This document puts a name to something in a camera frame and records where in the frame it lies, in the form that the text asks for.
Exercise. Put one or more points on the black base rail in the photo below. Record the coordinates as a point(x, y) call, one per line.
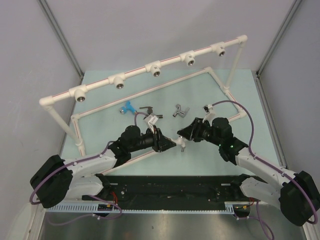
point(217, 188)

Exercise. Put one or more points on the dark bronze faucet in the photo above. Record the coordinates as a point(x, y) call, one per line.
point(150, 111)

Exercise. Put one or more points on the white PVC pipe frame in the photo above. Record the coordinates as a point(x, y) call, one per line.
point(90, 113)

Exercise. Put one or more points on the chrome metal faucet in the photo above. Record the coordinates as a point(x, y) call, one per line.
point(180, 112)

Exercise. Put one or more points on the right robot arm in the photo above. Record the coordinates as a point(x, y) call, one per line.
point(294, 194)

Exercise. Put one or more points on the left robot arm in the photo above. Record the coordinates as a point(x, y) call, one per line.
point(59, 179)

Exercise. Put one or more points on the white faucet blue cap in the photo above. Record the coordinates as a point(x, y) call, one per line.
point(180, 141)

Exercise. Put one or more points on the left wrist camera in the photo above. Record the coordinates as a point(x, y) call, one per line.
point(150, 121)

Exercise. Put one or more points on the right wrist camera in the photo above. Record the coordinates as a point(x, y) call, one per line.
point(209, 113)

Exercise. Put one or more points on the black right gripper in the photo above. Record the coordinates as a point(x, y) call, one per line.
point(192, 131)

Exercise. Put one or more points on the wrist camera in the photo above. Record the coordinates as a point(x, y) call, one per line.
point(150, 121)
point(209, 113)

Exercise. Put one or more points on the blue plastic faucet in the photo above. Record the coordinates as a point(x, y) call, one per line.
point(128, 107)

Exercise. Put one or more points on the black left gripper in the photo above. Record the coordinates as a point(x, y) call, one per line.
point(161, 143)

